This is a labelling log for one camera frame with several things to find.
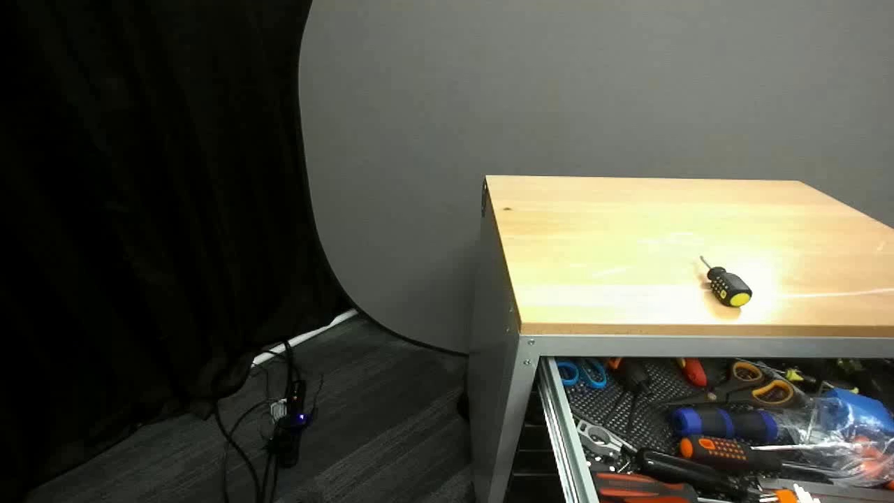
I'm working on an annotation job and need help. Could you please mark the grey rounded partition panel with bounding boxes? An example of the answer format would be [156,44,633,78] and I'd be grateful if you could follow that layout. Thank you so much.
[296,0,894,357]

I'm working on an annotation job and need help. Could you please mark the red orange hand tool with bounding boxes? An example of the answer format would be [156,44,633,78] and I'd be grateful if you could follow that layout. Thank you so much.
[596,470,700,503]

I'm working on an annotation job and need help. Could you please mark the blue plastic tool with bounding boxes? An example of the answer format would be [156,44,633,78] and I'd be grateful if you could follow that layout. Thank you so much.
[823,384,894,440]

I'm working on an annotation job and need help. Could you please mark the blue handled scissors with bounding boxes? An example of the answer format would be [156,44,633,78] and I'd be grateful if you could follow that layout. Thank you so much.
[555,357,613,394]

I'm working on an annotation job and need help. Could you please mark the blue handled screwdriver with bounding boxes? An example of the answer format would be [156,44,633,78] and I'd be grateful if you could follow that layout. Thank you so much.
[668,405,785,445]

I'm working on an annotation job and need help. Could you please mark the white floor cable strip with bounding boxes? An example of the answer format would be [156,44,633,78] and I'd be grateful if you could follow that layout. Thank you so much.
[249,308,363,368]

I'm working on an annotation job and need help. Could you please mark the grey metal tool drawer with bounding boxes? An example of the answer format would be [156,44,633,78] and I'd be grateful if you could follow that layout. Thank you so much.
[535,356,894,503]

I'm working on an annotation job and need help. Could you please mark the black power strip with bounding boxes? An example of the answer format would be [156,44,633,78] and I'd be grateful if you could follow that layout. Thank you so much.
[268,367,317,470]

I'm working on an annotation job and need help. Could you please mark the orange handled scissors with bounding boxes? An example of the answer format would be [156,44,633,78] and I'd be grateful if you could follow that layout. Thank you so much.
[729,357,800,409]

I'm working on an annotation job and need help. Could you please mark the clear plastic bag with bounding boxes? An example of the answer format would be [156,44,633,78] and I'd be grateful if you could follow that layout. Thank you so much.
[774,389,894,490]

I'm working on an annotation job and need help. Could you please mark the red handled tool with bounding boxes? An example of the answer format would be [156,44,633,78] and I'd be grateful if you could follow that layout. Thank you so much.
[677,357,714,392]

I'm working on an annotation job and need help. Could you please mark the black handled small tool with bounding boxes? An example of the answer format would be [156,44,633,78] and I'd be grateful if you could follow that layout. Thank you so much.
[619,357,659,433]

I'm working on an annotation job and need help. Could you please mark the black curtain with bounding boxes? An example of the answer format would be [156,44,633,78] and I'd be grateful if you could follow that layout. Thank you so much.
[0,0,355,472]

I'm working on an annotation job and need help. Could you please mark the metal cabinet with wooden top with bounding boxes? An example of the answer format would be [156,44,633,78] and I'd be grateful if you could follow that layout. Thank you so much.
[468,174,894,503]

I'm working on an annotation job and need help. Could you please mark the yellow black stubby screwdriver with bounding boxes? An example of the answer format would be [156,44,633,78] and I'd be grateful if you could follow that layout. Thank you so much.
[697,254,756,310]

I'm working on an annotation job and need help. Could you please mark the black floor cable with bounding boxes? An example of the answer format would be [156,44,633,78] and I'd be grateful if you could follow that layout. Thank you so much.
[210,343,286,503]

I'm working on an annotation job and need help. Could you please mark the orange black handled screwdriver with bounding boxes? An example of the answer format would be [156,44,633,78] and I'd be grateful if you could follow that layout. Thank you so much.
[677,433,841,484]

